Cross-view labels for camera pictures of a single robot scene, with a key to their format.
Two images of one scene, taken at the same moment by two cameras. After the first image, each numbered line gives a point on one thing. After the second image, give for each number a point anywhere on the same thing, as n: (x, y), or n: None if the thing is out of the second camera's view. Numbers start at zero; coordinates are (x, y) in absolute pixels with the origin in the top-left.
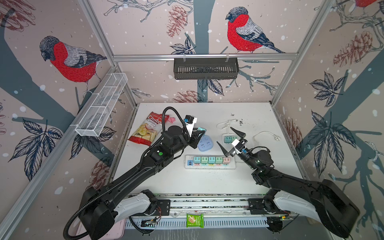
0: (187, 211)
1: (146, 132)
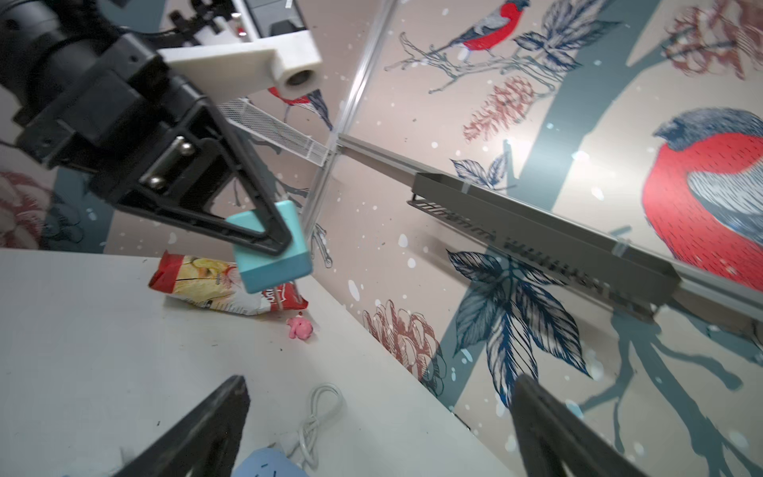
0: None
1: (215, 285)
